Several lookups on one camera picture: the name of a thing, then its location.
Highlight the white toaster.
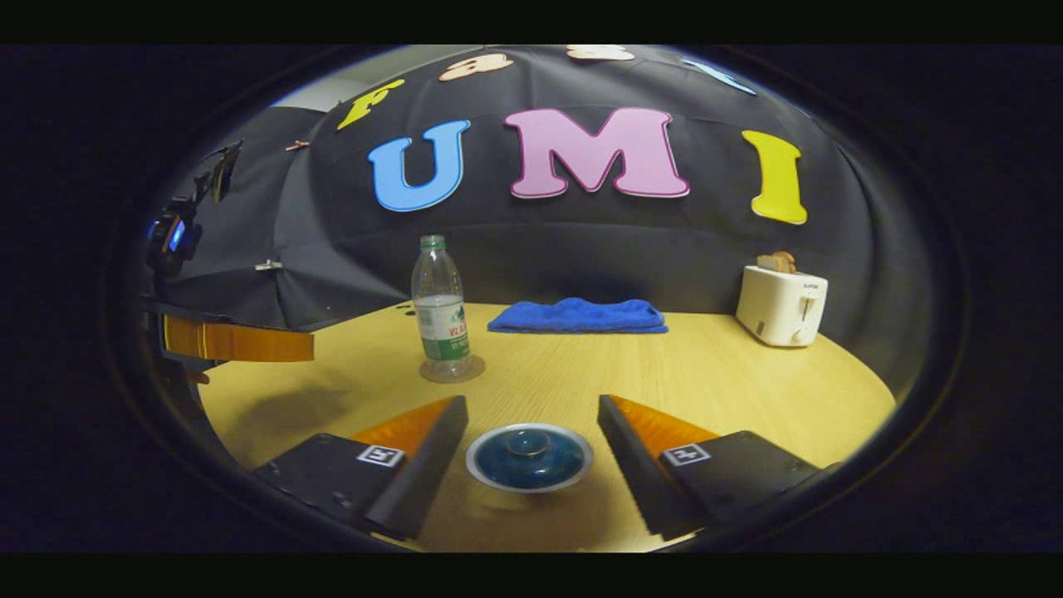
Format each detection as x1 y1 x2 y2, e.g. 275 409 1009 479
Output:
736 264 830 348

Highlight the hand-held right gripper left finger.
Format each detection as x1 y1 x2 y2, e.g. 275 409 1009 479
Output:
249 395 470 541

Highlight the blue teacup lid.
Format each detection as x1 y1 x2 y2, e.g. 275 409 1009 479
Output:
476 426 585 490

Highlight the clear plastic water bottle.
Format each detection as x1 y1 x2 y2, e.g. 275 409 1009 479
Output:
411 235 473 379

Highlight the black backdrop cloth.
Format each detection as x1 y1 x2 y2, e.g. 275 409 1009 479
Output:
158 46 923 399

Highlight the blue folded towel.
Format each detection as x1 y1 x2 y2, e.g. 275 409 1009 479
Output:
487 297 669 335

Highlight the blue ceramic teacup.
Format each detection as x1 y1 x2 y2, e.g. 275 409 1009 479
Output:
465 423 595 495

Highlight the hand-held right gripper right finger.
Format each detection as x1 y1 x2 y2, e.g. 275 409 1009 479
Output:
598 394 823 541

